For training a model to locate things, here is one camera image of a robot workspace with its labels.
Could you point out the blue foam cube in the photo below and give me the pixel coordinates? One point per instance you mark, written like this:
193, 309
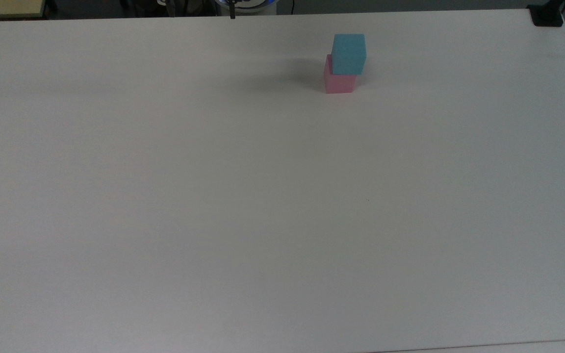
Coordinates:
348, 54

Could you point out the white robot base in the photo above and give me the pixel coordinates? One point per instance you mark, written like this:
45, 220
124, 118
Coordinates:
255, 7

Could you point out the black camera stand clamp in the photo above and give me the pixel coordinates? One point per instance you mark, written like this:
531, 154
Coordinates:
547, 14

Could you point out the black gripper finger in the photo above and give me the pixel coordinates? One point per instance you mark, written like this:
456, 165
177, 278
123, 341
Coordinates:
232, 11

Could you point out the pink foam cube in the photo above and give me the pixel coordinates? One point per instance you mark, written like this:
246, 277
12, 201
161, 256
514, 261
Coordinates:
339, 84

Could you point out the light wooden board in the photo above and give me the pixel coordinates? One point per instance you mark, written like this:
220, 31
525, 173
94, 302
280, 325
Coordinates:
5, 7

